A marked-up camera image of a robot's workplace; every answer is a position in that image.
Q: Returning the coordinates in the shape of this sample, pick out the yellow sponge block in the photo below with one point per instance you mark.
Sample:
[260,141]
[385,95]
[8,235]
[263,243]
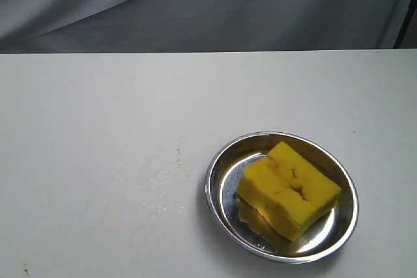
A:
[287,191]

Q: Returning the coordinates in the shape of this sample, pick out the round stainless steel dish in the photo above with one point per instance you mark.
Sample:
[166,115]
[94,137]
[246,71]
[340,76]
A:
[248,230]

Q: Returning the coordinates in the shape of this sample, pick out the grey backdrop cloth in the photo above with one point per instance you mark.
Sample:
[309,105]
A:
[152,26]

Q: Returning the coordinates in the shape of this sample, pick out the black stand pole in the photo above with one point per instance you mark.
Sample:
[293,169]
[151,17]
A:
[405,24]

